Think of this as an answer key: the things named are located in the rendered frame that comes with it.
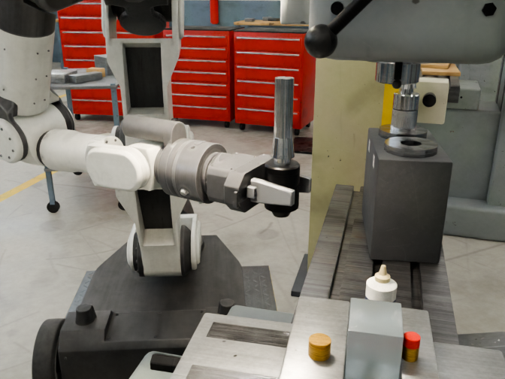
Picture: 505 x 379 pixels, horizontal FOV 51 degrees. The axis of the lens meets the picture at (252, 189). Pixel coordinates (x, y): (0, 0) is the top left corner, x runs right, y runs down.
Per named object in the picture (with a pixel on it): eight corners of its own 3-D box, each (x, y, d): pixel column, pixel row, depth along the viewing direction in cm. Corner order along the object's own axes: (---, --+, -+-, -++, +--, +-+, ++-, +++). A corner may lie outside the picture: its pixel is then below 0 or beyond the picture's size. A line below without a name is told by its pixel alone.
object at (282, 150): (275, 158, 72) (276, 75, 68) (297, 161, 71) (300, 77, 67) (267, 165, 69) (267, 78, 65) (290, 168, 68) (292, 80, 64)
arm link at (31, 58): (-30, 139, 92) (-32, 17, 79) (30, 116, 102) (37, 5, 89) (17, 172, 89) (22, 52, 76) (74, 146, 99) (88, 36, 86)
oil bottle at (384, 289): (361, 341, 72) (367, 270, 68) (362, 324, 76) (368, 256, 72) (391, 346, 71) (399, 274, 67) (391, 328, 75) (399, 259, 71)
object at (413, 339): (401, 361, 51) (403, 340, 51) (400, 350, 53) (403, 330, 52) (418, 363, 51) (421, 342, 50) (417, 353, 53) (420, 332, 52)
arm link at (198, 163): (237, 164, 66) (161, 150, 71) (237, 234, 69) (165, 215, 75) (282, 140, 76) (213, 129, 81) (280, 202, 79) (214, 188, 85)
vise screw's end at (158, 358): (150, 373, 61) (149, 359, 60) (155, 363, 62) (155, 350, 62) (183, 377, 60) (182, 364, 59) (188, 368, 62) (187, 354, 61)
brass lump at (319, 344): (306, 359, 52) (307, 344, 51) (309, 346, 54) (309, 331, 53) (329, 363, 51) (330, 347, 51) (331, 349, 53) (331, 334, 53)
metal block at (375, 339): (344, 380, 53) (348, 330, 51) (347, 344, 58) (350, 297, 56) (397, 388, 52) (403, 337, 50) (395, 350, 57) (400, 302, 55)
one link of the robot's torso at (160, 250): (134, 252, 160) (112, 113, 131) (201, 250, 161) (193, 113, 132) (128, 291, 148) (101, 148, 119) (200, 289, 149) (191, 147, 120)
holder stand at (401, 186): (369, 259, 94) (378, 151, 87) (361, 211, 114) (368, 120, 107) (439, 264, 92) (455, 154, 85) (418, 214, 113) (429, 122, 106)
